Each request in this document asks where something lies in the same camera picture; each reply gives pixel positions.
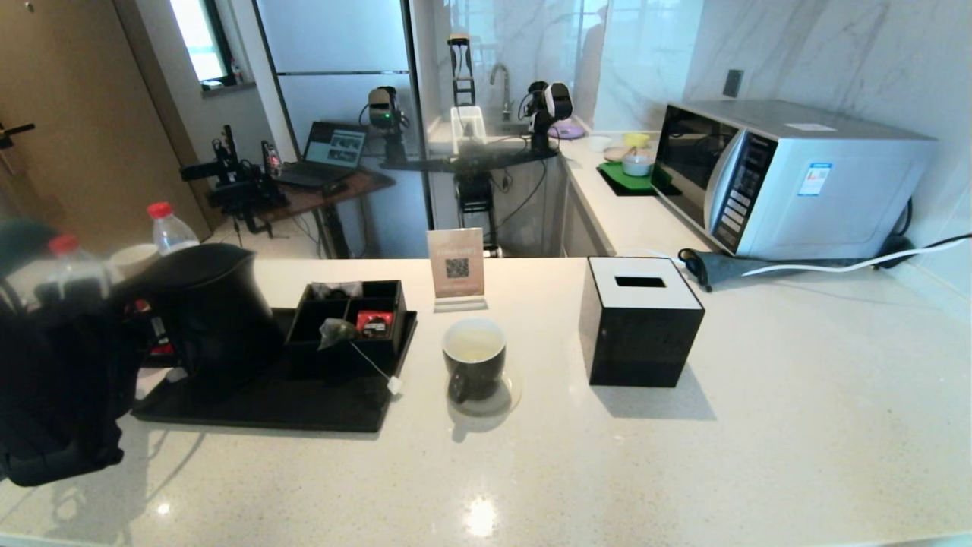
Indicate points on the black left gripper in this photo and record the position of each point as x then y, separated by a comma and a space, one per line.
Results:
125, 330

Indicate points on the black electric kettle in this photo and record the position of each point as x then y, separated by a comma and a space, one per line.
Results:
220, 319

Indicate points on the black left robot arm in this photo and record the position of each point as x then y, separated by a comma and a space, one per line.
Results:
53, 395

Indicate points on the red toy apple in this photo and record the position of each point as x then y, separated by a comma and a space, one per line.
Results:
161, 342

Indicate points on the small white tag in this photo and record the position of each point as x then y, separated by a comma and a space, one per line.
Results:
176, 374

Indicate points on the brown paper cup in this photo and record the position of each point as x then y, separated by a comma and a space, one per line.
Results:
133, 258

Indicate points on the water bottle mountain logo label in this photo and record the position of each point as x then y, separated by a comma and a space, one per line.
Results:
72, 266

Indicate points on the water bottle white band label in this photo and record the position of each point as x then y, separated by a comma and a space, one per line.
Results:
171, 228

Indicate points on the teal chair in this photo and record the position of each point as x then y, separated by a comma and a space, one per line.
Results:
23, 239

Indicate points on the black serving tray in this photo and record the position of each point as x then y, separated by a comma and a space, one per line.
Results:
304, 403

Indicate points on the white sachets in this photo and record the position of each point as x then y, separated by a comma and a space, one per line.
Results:
334, 289

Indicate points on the brown wooden door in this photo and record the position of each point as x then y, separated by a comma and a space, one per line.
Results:
76, 114

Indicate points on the upright red lit device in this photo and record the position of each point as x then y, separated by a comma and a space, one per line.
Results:
270, 158

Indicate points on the brown wooden desk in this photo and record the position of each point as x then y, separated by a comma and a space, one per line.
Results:
326, 199

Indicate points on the red sachet packet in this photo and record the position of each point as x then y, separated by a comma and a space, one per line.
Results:
373, 323

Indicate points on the black computer mouse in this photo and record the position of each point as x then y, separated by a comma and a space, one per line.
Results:
334, 188

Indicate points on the black compartment organizer box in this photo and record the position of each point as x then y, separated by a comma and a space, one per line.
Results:
380, 346

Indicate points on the open laptop computer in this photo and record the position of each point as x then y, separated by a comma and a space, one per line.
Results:
326, 152

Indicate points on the bright window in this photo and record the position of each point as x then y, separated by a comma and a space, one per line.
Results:
199, 38

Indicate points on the grey robot gripper green light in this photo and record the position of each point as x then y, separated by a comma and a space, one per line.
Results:
383, 114

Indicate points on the QR code sign stand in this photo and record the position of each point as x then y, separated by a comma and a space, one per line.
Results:
456, 262

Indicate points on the black mug white inside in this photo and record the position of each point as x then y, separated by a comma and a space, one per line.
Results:
474, 372

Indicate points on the frosted glass door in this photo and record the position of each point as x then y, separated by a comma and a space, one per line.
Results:
342, 45

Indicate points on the clear glass coaster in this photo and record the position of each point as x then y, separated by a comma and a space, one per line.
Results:
510, 395

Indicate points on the white dish rack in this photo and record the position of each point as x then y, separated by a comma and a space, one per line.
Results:
467, 125

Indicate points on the chrome sink faucet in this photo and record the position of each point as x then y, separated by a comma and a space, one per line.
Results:
503, 83

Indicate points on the black white robot gripper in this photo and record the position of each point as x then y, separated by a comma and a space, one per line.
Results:
550, 102

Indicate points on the purple plate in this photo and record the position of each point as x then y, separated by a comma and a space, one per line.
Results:
568, 131

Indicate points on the black tissue box white lid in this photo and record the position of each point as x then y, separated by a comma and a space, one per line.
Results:
638, 334

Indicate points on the green mat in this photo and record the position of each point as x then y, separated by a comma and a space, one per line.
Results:
619, 181

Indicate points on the grey bowl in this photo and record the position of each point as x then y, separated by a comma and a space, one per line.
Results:
636, 165

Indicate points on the yellow bowl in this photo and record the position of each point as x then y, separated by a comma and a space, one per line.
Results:
636, 139

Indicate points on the dark grey fabric pouch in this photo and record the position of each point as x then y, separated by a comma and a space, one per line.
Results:
721, 267

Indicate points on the silver microwave oven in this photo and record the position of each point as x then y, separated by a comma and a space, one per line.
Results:
835, 190

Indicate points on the black background robot frame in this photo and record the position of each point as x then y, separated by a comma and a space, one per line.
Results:
471, 159

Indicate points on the dark wall switch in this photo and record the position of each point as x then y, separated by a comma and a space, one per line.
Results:
733, 82

